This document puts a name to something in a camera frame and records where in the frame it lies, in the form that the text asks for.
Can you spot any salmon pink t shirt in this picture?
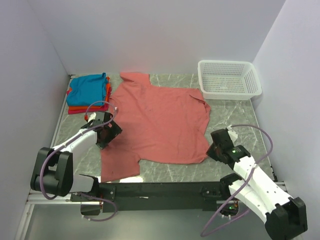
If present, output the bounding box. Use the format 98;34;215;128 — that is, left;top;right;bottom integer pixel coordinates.
100;72;211;182

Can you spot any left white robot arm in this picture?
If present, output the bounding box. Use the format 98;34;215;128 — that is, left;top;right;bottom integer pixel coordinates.
30;112;122;201

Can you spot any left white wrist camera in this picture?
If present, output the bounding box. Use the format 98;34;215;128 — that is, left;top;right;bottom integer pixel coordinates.
84;112;97;123

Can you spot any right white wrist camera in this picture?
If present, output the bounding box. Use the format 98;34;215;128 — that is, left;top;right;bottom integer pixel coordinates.
226;126;238;142

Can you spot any white plastic basket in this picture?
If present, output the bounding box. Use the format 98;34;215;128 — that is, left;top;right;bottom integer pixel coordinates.
197;60;262;101

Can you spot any folded orange t shirt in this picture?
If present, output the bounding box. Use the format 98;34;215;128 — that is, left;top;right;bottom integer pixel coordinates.
66;73;112;114

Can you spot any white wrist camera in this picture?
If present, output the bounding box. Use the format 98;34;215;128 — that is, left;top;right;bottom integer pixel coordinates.
84;112;97;123
226;126;238;142

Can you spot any folded blue t shirt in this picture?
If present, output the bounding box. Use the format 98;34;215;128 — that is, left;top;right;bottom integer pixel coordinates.
66;72;108;107

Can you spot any folded magenta t shirt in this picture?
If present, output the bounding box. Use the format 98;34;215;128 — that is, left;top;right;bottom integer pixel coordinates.
68;83;112;115

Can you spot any aluminium frame rail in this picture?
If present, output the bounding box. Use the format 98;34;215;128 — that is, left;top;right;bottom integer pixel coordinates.
14;73;76;240

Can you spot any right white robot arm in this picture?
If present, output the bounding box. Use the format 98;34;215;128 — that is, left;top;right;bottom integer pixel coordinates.
206;126;308;240

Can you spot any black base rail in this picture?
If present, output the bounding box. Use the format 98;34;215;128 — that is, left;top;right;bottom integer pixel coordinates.
87;181;230;211

